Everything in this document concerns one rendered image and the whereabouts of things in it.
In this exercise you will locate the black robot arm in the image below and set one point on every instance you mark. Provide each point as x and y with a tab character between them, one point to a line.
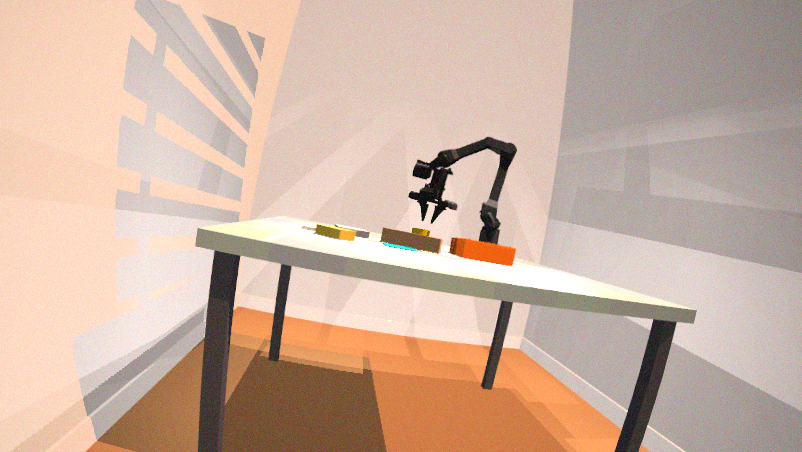
445	158

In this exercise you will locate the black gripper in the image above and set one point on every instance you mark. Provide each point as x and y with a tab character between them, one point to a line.
441	205

